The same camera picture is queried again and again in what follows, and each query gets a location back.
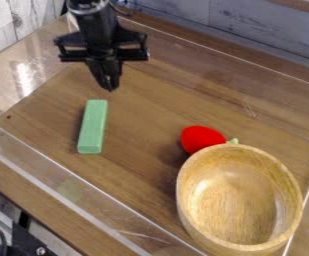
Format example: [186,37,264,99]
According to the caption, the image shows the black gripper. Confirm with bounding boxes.
[54,9,149,91]

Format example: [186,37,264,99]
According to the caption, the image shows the green rectangular block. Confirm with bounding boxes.
[77,100,109,154]

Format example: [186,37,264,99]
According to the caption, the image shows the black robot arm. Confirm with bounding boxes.
[54,0,150,91]

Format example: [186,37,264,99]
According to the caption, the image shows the light wooden bowl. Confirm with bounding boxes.
[175,144,302,256]

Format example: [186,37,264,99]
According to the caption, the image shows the red toy strawberry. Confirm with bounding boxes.
[179,126,239,154]

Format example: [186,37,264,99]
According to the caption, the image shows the clear acrylic back wall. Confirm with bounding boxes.
[119,13,309,140]

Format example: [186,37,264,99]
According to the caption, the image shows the clear acrylic wall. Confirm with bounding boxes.
[119,13,309,140]
[0,128,206,256]

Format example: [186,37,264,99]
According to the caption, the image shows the clear acrylic front wall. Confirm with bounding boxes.
[0,128,206,256]

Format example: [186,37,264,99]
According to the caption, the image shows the black clamp with cable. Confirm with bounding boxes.
[0,223,58,256]

